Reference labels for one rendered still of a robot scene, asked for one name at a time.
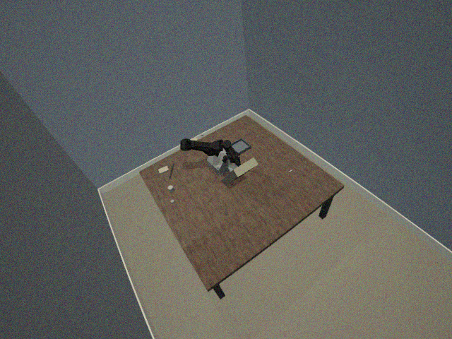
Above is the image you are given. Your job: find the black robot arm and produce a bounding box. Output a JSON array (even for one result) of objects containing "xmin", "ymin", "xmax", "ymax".
[{"xmin": 180, "ymin": 138, "xmax": 232, "ymax": 163}]

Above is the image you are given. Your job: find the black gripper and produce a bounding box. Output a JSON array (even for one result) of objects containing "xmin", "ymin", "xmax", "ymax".
[{"xmin": 226, "ymin": 148, "xmax": 241, "ymax": 166}]

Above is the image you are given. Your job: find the beige service panel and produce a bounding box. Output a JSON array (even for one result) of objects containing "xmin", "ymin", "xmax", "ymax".
[{"xmin": 221, "ymin": 157, "xmax": 258, "ymax": 186}]

